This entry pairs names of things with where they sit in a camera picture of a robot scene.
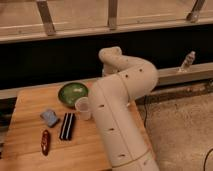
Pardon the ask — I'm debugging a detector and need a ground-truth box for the blue sponge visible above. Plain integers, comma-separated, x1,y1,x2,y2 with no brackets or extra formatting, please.
40,109,59,127

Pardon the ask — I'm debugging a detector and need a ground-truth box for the metal railing post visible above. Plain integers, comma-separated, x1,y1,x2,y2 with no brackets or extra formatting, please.
107,0,118,30
36,0,56,36
186,0,205,23

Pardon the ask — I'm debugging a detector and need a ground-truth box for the green ceramic bowl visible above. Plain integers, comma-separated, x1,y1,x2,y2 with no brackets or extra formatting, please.
58,82,89,107

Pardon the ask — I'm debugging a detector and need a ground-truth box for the clear plastic cup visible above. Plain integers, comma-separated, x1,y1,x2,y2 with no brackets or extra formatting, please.
75,97,92,120

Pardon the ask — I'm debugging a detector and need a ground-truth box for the black white striped box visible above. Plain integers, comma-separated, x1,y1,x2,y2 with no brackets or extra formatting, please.
59,113,76,140

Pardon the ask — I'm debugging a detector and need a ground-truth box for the clear bottle on ledge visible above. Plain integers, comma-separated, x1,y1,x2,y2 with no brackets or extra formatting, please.
179,51,195,72

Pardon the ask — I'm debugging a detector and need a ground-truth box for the right metal railing post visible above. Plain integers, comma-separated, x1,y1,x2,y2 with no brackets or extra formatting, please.
186,0,205,23

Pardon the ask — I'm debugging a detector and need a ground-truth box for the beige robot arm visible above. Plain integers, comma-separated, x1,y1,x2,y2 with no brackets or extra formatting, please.
88,47,160,171

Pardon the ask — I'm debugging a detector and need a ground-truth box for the black cable on floor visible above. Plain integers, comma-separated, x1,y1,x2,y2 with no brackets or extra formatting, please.
202,147,213,171

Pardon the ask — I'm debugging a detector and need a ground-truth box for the middle metal railing post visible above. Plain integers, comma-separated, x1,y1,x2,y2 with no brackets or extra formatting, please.
107,0,118,30

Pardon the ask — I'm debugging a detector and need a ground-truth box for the left metal railing post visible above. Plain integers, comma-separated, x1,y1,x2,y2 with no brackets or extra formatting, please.
36,0,56,36

